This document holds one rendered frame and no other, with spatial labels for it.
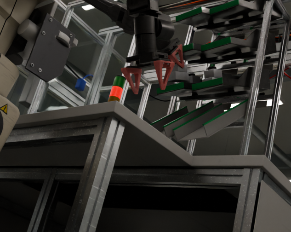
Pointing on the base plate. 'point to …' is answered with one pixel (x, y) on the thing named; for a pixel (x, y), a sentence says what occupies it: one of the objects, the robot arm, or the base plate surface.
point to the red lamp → (116, 91)
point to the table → (129, 146)
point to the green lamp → (119, 81)
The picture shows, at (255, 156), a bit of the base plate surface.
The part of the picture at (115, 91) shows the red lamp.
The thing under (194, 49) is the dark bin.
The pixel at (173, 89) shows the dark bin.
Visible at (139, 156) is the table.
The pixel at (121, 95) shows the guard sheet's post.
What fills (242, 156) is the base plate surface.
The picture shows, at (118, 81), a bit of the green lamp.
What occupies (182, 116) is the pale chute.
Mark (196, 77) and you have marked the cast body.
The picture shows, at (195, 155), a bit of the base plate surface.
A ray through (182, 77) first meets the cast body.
